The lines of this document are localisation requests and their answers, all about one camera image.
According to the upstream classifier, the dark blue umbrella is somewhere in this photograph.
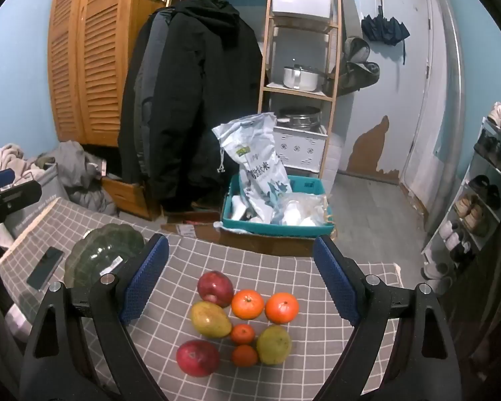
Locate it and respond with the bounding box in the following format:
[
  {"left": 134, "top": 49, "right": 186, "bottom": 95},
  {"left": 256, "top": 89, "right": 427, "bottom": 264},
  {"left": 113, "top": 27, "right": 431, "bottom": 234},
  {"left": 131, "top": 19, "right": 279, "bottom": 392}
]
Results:
[{"left": 361, "top": 2, "right": 411, "bottom": 66}]

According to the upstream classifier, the black hooded coat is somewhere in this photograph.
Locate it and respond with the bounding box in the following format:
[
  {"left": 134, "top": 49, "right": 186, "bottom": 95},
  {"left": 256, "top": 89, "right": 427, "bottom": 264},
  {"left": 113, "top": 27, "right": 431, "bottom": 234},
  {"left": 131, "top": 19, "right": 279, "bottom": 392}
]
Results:
[{"left": 148, "top": 0, "right": 264, "bottom": 214}]

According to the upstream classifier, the wooden drawer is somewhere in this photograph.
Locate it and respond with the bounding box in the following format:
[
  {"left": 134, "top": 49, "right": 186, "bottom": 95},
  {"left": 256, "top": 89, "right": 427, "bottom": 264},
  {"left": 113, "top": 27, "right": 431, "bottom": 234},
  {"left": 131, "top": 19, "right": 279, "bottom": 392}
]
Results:
[{"left": 102, "top": 175, "right": 161, "bottom": 221}]

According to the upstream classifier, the small cardboard box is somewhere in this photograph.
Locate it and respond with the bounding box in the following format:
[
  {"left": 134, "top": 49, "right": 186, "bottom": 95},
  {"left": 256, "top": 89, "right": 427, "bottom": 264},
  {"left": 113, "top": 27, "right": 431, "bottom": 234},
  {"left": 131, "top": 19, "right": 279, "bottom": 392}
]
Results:
[{"left": 162, "top": 210, "right": 224, "bottom": 241}]

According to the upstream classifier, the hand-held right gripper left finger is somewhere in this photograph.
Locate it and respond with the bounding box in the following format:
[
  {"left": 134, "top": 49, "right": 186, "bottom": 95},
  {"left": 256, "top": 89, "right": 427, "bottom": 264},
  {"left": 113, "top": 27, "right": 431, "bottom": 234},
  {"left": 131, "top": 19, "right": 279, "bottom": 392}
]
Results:
[{"left": 19, "top": 234, "right": 170, "bottom": 401}]

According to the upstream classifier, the pile of grey clothes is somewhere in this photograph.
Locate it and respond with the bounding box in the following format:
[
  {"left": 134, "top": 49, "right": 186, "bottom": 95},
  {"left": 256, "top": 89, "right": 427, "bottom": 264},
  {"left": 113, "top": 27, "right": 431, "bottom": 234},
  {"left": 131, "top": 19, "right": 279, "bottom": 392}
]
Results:
[{"left": 37, "top": 141, "right": 118, "bottom": 219}]

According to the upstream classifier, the clear plastic bag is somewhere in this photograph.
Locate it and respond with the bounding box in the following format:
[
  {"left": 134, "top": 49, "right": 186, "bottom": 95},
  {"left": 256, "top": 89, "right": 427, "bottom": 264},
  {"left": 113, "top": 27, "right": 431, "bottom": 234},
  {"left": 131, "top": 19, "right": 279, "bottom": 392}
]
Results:
[{"left": 275, "top": 193, "right": 333, "bottom": 227}]

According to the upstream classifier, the grey checked tablecloth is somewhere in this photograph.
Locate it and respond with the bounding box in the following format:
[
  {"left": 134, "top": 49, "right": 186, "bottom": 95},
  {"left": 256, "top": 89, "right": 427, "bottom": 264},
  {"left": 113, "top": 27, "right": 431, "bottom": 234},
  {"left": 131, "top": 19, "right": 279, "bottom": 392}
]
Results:
[{"left": 0, "top": 198, "right": 403, "bottom": 401}]

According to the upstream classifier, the white patterned bin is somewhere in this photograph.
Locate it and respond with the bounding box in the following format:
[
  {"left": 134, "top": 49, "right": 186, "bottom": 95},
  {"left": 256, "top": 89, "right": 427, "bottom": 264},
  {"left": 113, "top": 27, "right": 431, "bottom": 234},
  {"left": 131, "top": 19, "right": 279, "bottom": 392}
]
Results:
[{"left": 273, "top": 123, "right": 329, "bottom": 170}]

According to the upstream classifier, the black jacket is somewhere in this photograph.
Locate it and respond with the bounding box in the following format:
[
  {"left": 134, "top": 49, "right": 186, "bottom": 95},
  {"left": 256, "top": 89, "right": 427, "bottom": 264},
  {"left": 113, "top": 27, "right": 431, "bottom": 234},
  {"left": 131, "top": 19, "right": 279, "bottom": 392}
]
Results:
[{"left": 118, "top": 8, "right": 172, "bottom": 185}]

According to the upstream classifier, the red apple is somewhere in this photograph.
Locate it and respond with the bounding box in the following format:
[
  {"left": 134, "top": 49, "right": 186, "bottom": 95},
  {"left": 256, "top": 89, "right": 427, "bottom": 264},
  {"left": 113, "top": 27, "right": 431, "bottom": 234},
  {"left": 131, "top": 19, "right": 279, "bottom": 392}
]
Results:
[
  {"left": 176, "top": 340, "right": 220, "bottom": 377},
  {"left": 197, "top": 271, "right": 234, "bottom": 307}
]

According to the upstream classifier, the grey laundry bag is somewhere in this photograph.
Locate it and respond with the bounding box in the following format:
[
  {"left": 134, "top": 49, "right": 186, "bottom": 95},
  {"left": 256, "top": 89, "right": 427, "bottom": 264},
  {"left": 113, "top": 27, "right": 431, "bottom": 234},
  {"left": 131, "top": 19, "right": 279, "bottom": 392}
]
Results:
[{"left": 2, "top": 163, "right": 72, "bottom": 240}]

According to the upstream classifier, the wooden shelf rack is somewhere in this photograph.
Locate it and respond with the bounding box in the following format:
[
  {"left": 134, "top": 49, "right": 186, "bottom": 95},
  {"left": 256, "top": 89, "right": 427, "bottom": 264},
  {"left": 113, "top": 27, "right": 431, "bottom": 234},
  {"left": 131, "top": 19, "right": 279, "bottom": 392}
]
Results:
[{"left": 257, "top": 0, "right": 344, "bottom": 177}]

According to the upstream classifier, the shoe rack with shoes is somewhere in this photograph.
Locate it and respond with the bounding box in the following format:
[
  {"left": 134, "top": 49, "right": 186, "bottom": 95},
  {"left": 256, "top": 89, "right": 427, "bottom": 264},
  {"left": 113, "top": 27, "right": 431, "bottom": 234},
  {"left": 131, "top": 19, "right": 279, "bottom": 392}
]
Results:
[{"left": 422, "top": 101, "right": 501, "bottom": 281}]

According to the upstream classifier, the grey coat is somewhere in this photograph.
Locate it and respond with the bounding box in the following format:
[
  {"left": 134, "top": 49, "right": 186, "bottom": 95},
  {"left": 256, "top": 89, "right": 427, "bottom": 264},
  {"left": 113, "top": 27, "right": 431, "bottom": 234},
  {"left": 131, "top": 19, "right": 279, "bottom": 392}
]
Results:
[{"left": 134, "top": 10, "right": 173, "bottom": 107}]

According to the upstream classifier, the wooden louvered wardrobe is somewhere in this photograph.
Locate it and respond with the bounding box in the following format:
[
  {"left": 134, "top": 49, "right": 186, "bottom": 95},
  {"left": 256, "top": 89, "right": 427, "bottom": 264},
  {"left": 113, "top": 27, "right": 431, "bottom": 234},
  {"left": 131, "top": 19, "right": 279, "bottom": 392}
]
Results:
[{"left": 46, "top": 0, "right": 170, "bottom": 148}]

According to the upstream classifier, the steel steamer pot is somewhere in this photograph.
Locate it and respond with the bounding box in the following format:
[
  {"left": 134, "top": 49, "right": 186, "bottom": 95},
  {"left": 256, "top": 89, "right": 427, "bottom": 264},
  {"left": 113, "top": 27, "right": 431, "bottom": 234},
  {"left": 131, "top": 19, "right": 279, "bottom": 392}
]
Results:
[{"left": 277, "top": 106, "right": 322, "bottom": 128}]

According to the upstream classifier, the teal plastic crate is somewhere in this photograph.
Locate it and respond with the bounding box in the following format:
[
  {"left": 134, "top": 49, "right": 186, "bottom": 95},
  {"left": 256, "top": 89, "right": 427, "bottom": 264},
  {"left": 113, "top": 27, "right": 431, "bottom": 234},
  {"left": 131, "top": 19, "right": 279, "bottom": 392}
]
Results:
[{"left": 220, "top": 174, "right": 336, "bottom": 237}]

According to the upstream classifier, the large orange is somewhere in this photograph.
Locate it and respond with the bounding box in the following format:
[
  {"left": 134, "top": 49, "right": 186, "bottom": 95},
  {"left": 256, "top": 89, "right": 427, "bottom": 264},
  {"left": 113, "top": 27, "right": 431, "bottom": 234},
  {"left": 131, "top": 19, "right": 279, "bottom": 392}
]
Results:
[
  {"left": 231, "top": 289, "right": 265, "bottom": 320},
  {"left": 265, "top": 292, "right": 300, "bottom": 325}
]

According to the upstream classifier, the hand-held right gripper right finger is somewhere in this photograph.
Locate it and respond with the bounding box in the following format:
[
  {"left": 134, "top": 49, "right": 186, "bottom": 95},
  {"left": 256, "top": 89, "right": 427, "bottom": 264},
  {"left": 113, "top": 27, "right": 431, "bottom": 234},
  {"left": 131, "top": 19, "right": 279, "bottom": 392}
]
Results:
[{"left": 313, "top": 235, "right": 462, "bottom": 401}]

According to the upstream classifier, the white storage box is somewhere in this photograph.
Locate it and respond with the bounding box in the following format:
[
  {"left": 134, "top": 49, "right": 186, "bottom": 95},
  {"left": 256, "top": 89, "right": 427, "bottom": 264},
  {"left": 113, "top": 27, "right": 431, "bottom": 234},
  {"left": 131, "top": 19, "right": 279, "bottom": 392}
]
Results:
[{"left": 271, "top": 0, "right": 334, "bottom": 20}]

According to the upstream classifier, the black smartphone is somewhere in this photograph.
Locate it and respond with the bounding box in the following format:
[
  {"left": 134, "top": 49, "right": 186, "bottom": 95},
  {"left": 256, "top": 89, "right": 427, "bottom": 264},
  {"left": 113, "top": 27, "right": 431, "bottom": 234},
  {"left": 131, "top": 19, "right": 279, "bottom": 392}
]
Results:
[{"left": 26, "top": 246, "right": 64, "bottom": 291}]

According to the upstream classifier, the large cardboard box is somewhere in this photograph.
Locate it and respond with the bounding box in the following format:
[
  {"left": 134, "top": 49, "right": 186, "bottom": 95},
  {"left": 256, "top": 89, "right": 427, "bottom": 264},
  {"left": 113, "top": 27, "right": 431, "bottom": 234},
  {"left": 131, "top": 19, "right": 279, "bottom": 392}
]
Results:
[{"left": 216, "top": 226, "right": 335, "bottom": 258}]

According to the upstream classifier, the pink fleece blanket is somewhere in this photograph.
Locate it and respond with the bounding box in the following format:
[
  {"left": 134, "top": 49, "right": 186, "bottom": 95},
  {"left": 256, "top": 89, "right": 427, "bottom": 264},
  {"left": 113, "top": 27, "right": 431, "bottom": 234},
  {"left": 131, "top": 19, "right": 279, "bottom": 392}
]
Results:
[{"left": 0, "top": 144, "right": 43, "bottom": 177}]

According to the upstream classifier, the pale blue door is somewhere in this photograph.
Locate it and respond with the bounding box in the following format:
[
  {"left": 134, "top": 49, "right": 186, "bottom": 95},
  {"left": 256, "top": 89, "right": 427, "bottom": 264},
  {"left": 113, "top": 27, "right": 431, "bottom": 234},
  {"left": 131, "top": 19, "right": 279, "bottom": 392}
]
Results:
[{"left": 342, "top": 0, "right": 437, "bottom": 189}]

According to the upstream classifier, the grey-green hanging bag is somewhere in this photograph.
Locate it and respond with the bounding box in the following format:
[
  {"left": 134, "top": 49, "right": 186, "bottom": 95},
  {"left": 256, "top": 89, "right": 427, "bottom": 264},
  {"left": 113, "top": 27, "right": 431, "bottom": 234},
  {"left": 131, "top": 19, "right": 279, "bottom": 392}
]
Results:
[{"left": 343, "top": 36, "right": 381, "bottom": 93}]

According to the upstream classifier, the white rice bag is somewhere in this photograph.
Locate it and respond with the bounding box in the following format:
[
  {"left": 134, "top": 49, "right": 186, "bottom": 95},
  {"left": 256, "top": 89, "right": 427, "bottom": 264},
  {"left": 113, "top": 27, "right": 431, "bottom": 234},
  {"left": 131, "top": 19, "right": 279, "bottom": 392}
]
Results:
[{"left": 212, "top": 112, "right": 293, "bottom": 223}]

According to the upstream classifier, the small tangerine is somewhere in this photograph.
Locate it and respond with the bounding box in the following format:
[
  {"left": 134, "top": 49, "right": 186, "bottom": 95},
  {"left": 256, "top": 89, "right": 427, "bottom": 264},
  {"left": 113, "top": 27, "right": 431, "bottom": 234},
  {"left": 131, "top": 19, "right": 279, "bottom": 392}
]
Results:
[
  {"left": 231, "top": 344, "right": 259, "bottom": 368},
  {"left": 230, "top": 324, "right": 257, "bottom": 346}
]

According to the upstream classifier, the grey pipe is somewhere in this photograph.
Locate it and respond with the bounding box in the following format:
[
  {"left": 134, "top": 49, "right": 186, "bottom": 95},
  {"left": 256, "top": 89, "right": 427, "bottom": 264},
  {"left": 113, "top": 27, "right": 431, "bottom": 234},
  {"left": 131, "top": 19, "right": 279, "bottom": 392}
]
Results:
[{"left": 431, "top": 0, "right": 467, "bottom": 235}]

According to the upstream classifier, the dark green glass plate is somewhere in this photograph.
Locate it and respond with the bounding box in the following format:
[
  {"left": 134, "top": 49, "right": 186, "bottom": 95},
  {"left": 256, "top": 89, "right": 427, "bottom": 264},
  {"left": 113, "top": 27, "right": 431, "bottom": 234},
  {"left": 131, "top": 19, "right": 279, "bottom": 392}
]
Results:
[{"left": 64, "top": 223, "right": 146, "bottom": 287}]

